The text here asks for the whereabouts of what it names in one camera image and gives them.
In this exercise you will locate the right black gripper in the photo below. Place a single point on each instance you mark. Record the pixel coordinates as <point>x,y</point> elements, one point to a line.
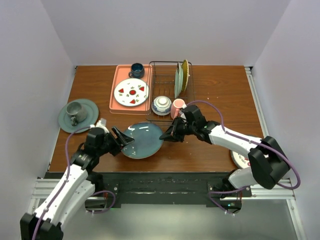
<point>172,132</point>

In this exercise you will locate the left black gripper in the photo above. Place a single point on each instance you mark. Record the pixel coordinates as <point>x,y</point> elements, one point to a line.
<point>123,139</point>

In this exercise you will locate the dark teal plate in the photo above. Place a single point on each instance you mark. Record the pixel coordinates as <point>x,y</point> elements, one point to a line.
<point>147,140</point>

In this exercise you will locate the blue white porcelain bowl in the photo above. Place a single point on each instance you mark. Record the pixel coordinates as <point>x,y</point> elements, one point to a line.
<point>161,105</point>

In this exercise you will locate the pink ceramic mug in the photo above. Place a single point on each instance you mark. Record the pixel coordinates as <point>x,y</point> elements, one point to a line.
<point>176,106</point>

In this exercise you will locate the light green flower plate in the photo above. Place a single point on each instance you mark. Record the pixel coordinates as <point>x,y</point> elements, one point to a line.
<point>178,83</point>

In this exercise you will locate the yellow woven bamboo plate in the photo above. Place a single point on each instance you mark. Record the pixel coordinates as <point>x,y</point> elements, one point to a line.
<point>185,68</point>

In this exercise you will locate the white plate red characters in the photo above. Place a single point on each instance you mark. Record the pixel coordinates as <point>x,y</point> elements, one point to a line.
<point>239,160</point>

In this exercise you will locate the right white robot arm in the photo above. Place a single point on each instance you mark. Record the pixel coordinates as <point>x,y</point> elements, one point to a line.
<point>268,163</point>

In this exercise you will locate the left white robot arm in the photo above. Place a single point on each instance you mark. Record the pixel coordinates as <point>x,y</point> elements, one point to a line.
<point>76,185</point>

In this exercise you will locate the grey green saucer plate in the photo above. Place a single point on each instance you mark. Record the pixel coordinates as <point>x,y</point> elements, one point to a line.
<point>64,120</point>

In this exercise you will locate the white watermelon pattern plate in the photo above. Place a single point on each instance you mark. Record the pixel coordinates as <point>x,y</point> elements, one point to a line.
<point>131,92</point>

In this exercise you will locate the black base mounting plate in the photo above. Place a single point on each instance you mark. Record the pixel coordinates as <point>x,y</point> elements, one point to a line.
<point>164,188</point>

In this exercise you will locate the grey metal mug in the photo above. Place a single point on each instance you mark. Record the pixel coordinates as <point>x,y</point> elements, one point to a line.
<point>76,112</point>

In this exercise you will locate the pink plastic tray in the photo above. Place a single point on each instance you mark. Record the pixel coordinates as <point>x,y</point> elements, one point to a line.
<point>122,73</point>

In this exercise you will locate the dark blue mug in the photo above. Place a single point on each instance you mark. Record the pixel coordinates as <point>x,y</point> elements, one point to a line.
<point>137,70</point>

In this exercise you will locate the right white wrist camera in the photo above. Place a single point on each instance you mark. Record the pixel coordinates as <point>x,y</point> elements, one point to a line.
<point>184,112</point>

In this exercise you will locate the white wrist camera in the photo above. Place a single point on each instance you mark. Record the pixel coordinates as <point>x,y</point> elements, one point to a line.
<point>102,123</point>
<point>184,112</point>

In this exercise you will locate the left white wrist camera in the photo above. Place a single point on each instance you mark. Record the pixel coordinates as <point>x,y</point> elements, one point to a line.
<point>102,123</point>

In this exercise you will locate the black wire dish rack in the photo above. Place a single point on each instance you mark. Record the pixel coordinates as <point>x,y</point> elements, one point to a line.
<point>163,83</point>

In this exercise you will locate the aluminium frame rail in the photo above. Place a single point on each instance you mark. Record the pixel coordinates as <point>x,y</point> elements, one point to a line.
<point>277,193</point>

